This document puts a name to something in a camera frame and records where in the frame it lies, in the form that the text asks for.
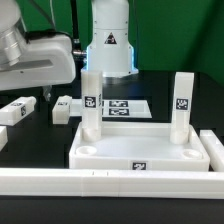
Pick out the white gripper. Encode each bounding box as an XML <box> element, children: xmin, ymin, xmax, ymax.
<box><xmin>0</xmin><ymin>35</ymin><xmax>76</xmax><ymax>102</ymax></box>

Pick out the white desk top tray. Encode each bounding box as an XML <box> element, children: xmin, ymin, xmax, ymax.
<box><xmin>69</xmin><ymin>121</ymin><xmax>210</xmax><ymax>172</ymax></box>

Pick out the white U-shaped marker base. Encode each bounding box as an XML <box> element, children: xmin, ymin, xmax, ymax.
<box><xmin>69</xmin><ymin>98</ymin><xmax>153</xmax><ymax>120</ymax></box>

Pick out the black cable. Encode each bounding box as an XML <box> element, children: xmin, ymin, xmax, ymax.
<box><xmin>26</xmin><ymin>0</ymin><xmax>88</xmax><ymax>64</ymax></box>

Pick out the white thin cable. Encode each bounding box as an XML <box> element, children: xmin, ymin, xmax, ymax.
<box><xmin>49</xmin><ymin>0</ymin><xmax>57</xmax><ymax>31</ymax></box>

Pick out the white front fence rail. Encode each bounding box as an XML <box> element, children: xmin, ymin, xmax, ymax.
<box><xmin>0</xmin><ymin>168</ymin><xmax>224</xmax><ymax>199</ymax></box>

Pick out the white fence rail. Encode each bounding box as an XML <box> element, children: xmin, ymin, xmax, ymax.
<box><xmin>0</xmin><ymin>168</ymin><xmax>224</xmax><ymax>199</ymax></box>
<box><xmin>200</xmin><ymin>130</ymin><xmax>224</xmax><ymax>172</ymax></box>

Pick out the white right fence rail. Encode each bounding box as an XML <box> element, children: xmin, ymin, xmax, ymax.
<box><xmin>200</xmin><ymin>130</ymin><xmax>224</xmax><ymax>172</ymax></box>

